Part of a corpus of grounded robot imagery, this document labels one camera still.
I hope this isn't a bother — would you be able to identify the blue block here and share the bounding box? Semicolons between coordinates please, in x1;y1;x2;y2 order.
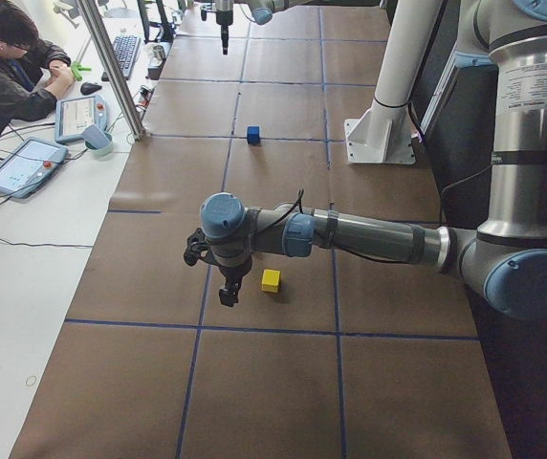
246;125;261;145

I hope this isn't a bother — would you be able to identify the green plastic object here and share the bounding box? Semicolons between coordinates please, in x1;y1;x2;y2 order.
70;62;92;81

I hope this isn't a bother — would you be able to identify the seated person dark jacket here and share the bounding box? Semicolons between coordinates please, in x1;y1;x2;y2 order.
0;1;75;135

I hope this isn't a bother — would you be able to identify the aluminium extrusion rail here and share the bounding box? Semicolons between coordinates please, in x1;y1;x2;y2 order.
420;46;459;140

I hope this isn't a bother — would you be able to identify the teach pendant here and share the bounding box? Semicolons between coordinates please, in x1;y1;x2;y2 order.
55;94;108;144
0;138;69;199

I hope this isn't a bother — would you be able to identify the black computer mouse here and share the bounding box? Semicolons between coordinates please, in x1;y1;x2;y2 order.
80;82;102;96

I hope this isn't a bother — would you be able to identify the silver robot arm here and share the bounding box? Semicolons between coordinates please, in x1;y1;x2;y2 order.
214;0;307;55
184;1;547;319

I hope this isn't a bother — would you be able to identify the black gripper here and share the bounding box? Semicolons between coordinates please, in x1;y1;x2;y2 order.
215;252;252;306
214;0;233;54

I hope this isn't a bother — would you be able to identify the white pedestal column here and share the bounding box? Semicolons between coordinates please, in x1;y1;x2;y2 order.
344;0;443;165

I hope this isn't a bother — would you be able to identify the far teach pendant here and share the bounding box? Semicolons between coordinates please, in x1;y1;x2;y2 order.
55;94;108;144

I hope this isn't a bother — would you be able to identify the black keyboard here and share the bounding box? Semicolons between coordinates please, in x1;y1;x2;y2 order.
112;34;141;80

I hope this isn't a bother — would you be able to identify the metal cup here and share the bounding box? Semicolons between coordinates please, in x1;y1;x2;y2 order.
152;45;165;61

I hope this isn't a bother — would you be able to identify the yellow block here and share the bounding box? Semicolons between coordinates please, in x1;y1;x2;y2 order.
261;269;281;294

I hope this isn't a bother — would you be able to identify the aluminium frame post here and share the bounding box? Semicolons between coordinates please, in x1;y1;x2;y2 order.
77;0;145;141

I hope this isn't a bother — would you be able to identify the near teach pendant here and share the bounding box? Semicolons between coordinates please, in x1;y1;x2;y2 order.
0;138;69;199

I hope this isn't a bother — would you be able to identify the black camera cable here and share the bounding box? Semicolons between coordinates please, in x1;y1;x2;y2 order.
253;188;427;263

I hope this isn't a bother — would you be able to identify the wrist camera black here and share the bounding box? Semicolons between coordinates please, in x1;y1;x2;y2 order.
183;228;209;267
200;2;216;21

